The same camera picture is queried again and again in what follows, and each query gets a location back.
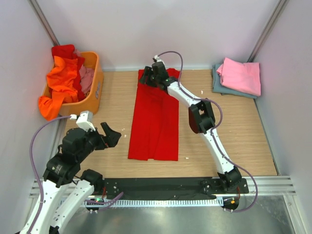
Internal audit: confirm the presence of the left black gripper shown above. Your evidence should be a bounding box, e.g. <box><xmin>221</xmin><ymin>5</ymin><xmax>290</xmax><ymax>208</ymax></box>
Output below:
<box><xmin>77</xmin><ymin>121</ymin><xmax>121</xmax><ymax>161</ymax></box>

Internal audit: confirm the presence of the red t-shirt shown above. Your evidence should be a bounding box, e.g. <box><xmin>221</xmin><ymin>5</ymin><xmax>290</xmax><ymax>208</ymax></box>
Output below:
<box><xmin>128</xmin><ymin>82</ymin><xmax>179</xmax><ymax>161</ymax></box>

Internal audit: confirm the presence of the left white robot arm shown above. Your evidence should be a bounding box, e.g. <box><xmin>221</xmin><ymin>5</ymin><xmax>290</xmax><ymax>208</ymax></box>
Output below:
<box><xmin>20</xmin><ymin>122</ymin><xmax>121</xmax><ymax>234</ymax></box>

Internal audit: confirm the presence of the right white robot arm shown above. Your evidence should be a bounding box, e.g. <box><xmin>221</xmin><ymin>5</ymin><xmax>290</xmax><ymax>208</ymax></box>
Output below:
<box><xmin>139</xmin><ymin>61</ymin><xmax>242</xmax><ymax>193</ymax></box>

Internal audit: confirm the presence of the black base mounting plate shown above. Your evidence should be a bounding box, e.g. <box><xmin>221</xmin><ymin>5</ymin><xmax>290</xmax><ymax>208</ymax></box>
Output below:
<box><xmin>104</xmin><ymin>177</ymin><xmax>249</xmax><ymax>201</ymax></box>

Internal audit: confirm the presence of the dusty pink shirt in basket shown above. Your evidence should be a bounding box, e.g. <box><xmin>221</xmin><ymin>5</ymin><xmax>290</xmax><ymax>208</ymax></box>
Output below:
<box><xmin>74</xmin><ymin>49</ymin><xmax>95</xmax><ymax>101</ymax></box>

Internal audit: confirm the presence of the folded grey-blue t-shirt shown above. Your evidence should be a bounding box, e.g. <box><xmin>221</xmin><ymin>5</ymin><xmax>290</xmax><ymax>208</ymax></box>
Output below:
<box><xmin>212</xmin><ymin>64</ymin><xmax>257</xmax><ymax>99</ymax></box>

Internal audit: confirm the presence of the orange t-shirt in basket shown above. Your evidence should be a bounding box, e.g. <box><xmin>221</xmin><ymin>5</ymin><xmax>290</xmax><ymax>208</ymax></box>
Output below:
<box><xmin>38</xmin><ymin>56</ymin><xmax>78</xmax><ymax>121</ymax></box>

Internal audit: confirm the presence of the dark red shirt in basket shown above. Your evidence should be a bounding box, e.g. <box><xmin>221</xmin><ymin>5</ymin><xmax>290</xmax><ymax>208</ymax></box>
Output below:
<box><xmin>51</xmin><ymin>44</ymin><xmax>85</xmax><ymax>101</ymax></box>

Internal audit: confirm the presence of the folded pink t-shirt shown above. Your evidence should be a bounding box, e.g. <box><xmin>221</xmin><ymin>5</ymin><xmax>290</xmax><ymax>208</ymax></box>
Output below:
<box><xmin>216</xmin><ymin>58</ymin><xmax>261</xmax><ymax>97</ymax></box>

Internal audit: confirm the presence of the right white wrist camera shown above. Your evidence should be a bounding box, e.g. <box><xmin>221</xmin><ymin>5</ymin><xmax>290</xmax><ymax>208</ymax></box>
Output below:
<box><xmin>153</xmin><ymin>55</ymin><xmax>163</xmax><ymax>63</ymax></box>

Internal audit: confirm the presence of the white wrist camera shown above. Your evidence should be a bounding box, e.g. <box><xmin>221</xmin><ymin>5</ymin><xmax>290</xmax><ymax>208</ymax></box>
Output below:
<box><xmin>70</xmin><ymin>111</ymin><xmax>96</xmax><ymax>132</ymax></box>
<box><xmin>153</xmin><ymin>55</ymin><xmax>163</xmax><ymax>63</ymax></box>

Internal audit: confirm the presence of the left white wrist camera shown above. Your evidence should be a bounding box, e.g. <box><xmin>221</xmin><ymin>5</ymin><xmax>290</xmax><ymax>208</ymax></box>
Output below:
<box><xmin>70</xmin><ymin>111</ymin><xmax>96</xmax><ymax>132</ymax></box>

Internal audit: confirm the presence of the white slotted cable duct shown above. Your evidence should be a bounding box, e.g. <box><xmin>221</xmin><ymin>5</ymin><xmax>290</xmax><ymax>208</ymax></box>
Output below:
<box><xmin>84</xmin><ymin>197</ymin><xmax>224</xmax><ymax>208</ymax></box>

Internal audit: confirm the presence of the left aluminium frame post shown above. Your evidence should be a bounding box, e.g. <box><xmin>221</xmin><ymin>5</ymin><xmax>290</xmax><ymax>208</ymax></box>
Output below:
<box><xmin>28</xmin><ymin>0</ymin><xmax>59</xmax><ymax>46</ymax></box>

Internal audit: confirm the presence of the aluminium frame post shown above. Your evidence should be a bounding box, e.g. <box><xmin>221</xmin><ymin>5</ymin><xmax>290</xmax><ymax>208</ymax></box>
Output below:
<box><xmin>28</xmin><ymin>0</ymin><xmax>59</xmax><ymax>46</ymax></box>
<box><xmin>247</xmin><ymin>0</ymin><xmax>289</xmax><ymax>62</ymax></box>

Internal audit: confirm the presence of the right aluminium frame post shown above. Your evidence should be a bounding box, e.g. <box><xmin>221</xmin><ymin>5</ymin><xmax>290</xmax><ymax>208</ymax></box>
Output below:
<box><xmin>247</xmin><ymin>0</ymin><xmax>289</xmax><ymax>62</ymax></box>

